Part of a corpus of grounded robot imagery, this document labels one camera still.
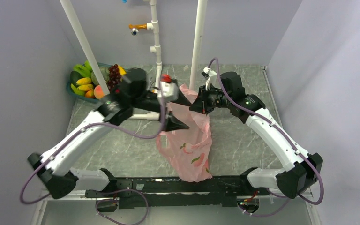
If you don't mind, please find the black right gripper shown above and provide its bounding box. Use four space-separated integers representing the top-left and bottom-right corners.
189 84 232 114

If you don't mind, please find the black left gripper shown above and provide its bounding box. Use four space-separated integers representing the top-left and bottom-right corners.
132 89 192 131

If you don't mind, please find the pink peach-print plastic bag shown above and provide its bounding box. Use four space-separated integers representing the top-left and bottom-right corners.
156 102 213 182

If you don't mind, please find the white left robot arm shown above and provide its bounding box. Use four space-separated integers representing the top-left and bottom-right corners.
27 68 191 199

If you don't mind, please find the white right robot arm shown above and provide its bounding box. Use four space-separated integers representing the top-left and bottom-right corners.
189 69 323 199

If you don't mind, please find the peach fake fruit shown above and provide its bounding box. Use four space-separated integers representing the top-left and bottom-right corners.
84 85 105 100

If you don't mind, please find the green melon fake fruit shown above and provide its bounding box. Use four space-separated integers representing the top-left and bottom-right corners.
90 67 110 86

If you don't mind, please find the yellow corn cob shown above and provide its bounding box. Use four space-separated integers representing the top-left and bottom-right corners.
117 65 126 76

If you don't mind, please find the dark red grape bunch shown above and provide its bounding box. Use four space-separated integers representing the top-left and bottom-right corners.
106 64 122 91

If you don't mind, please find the white pvc pipe assembly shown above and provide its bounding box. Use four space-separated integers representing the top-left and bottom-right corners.
127 0 168 122

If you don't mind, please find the yellow banana bunch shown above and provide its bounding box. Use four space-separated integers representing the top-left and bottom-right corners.
70 77 94 96

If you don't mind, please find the orange faucet valve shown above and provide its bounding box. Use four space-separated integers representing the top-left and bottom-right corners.
128 24 148 36

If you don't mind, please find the green banana bunch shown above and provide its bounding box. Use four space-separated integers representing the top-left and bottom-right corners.
73 60 93 78

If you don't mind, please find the dark green avocado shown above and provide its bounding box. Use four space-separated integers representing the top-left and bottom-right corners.
69 71 83 88

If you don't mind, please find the teal fruit basket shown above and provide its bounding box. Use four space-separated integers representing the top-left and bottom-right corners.
67 61 127 103

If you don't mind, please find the white left slanted pole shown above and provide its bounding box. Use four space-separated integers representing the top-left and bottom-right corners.
60 0 110 95

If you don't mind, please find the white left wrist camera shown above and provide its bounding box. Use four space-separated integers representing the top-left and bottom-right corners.
157 74 179 102

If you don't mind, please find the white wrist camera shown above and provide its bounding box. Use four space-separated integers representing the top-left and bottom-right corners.
201 67 218 90
157 74 179 102

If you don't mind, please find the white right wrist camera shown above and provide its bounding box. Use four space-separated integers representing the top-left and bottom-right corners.
201 67 218 90

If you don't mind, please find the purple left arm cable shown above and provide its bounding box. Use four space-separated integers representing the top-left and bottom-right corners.
19 87 168 206

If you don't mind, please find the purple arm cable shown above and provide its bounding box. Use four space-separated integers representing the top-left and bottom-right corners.
19 87 168 206
207 57 325 206

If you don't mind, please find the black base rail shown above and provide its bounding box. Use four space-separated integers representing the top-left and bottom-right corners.
85 176 269 209

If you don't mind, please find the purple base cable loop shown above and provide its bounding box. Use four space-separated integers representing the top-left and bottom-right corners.
95 188 150 225

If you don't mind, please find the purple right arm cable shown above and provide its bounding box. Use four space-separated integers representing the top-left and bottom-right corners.
207 57 325 206

